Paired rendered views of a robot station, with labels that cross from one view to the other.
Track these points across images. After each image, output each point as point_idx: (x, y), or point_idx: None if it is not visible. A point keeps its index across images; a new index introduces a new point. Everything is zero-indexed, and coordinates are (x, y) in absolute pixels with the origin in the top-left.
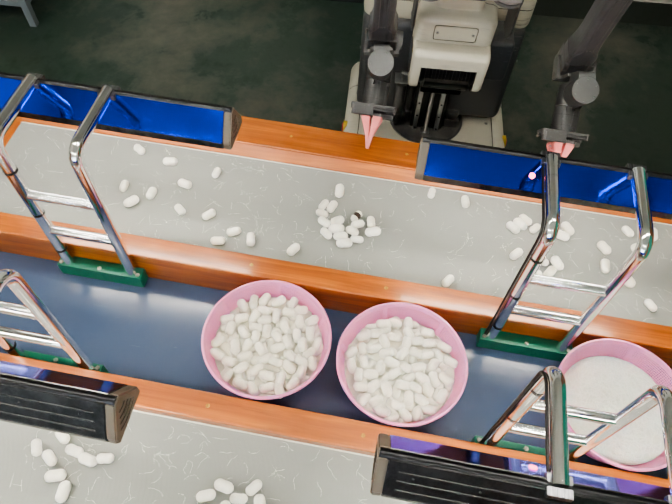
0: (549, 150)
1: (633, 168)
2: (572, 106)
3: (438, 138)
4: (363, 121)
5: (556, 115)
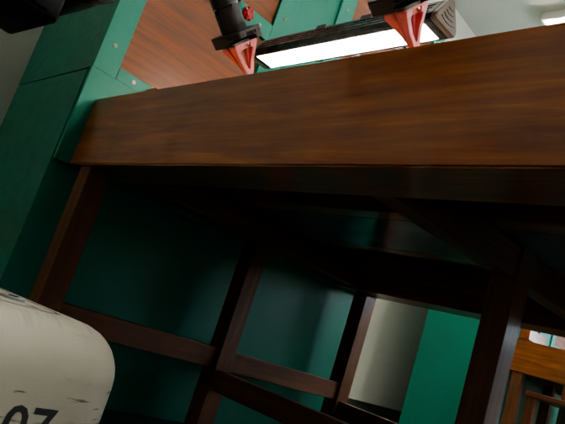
0: (240, 52)
1: (328, 25)
2: (240, 1)
3: (440, 1)
4: (425, 9)
5: (240, 12)
